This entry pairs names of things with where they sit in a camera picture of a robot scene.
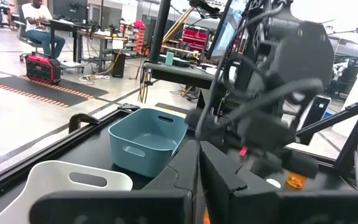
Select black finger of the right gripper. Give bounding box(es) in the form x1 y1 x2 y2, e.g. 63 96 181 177
249 154 280 177
280 149 319 179

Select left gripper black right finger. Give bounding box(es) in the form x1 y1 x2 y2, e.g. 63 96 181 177
200 140 249 224

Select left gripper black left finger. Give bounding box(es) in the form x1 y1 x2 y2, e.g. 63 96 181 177
140 139 203 224

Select blue plastic bin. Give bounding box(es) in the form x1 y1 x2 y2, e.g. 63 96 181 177
108 108 190 179

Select white plastic bin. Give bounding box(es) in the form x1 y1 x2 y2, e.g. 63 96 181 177
0 160 134 224

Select black smartphone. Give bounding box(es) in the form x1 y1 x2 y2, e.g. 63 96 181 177
296 95 333 131

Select grey side desk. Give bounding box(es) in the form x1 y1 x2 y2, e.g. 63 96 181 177
142 60 220 90

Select black monitor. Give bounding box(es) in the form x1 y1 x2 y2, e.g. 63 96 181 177
52 0 89 22
206 0 248 60

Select black clamp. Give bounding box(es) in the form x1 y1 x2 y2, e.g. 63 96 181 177
68 113 101 134

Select red storage bins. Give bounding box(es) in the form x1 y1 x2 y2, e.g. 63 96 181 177
181 27 210 53

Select black computer tower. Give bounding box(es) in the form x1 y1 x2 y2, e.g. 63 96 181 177
110 52 127 78

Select pink parts rack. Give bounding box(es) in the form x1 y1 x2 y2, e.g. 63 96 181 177
119 20 147 55

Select yellow beam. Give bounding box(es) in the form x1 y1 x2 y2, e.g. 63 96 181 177
162 6 196 44

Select black pole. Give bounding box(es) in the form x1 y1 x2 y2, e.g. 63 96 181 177
149 0 172 64

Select metal workbench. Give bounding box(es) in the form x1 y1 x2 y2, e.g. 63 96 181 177
76 29 129 73

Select black mat with orange stripes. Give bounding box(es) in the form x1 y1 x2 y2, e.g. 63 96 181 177
0 74 110 109

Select red black power station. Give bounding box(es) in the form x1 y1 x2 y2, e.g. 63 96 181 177
24 52 62 86

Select black desk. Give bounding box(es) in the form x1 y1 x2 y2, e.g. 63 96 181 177
40 18 88 65

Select office chair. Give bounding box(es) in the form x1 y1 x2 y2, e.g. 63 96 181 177
13 4 45 63

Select person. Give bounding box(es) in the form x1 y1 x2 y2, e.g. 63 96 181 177
21 0 67 59

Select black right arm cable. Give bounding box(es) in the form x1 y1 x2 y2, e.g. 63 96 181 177
194 9 279 141

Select yellow cable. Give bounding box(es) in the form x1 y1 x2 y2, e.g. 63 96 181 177
137 70 151 104

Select white cable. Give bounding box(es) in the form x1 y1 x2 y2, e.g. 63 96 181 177
78 73 111 83

